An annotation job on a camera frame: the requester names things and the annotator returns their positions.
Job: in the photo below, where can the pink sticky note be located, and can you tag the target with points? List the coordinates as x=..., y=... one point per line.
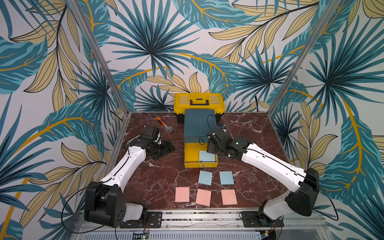
x=203, y=197
x=182, y=195
x=229, y=197

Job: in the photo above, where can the pink sticky note right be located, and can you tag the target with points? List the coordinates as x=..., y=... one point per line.
x=229, y=197

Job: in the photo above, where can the pink sticky note middle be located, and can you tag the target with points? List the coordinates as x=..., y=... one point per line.
x=203, y=197

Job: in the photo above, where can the black charger board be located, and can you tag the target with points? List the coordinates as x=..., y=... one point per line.
x=127, y=143

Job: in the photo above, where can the yellow black toolbox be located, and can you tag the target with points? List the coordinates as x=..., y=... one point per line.
x=196, y=101

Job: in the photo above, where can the pink sticky note left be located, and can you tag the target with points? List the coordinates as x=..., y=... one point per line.
x=182, y=195

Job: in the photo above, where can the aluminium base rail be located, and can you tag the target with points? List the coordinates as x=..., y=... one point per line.
x=210, y=224

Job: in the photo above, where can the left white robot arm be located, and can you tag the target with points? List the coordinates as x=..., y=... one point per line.
x=104, y=201

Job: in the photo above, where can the teal yellow drawer cabinet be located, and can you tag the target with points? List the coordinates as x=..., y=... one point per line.
x=197, y=125

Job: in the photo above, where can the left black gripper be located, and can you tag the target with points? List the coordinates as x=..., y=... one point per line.
x=167, y=148

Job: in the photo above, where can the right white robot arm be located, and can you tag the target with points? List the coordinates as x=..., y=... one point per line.
x=303, y=185

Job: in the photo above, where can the orange adjustable wrench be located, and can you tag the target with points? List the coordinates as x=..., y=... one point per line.
x=167, y=127

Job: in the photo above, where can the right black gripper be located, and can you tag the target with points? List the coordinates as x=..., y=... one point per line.
x=216, y=144

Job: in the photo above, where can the blue sticky note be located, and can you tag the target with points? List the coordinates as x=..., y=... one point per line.
x=205, y=178
x=226, y=178
x=205, y=157

